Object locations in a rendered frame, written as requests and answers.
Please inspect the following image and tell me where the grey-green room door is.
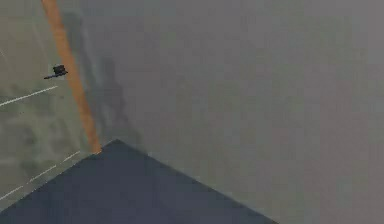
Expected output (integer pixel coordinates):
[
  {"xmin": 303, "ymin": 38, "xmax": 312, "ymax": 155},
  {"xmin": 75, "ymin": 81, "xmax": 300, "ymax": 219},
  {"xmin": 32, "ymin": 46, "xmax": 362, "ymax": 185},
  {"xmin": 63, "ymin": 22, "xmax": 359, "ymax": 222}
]
[{"xmin": 0, "ymin": 0, "xmax": 92, "ymax": 203}]

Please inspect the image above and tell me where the orange door frame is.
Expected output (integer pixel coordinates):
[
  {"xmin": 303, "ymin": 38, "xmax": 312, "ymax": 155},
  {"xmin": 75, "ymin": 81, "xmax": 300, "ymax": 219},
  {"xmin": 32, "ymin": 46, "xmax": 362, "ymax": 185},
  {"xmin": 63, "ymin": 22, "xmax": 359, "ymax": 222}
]
[{"xmin": 40, "ymin": 0, "xmax": 103, "ymax": 155}]

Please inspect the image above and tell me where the black door handle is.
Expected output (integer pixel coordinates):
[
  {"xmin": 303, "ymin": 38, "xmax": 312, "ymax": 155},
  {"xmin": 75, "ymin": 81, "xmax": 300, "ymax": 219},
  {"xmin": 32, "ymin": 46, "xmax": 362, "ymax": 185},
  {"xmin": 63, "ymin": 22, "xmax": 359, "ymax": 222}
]
[{"xmin": 43, "ymin": 64, "xmax": 69, "ymax": 81}]

